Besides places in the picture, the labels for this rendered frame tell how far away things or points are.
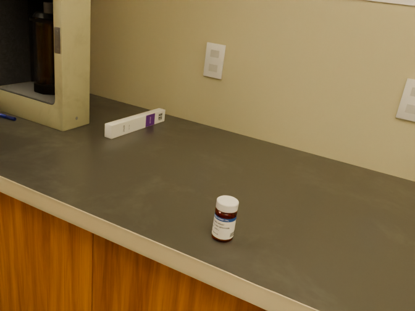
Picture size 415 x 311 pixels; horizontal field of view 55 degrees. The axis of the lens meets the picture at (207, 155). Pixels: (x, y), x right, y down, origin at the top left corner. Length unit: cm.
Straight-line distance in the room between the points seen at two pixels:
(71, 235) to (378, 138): 90
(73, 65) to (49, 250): 53
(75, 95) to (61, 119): 8
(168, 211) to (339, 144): 67
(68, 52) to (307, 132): 76
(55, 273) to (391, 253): 74
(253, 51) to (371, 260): 78
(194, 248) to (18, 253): 52
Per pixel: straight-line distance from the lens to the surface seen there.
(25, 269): 112
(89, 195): 88
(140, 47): 155
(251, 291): 69
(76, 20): 122
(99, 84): 170
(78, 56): 124
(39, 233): 101
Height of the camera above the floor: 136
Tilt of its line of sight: 22 degrees down
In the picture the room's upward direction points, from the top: 7 degrees clockwise
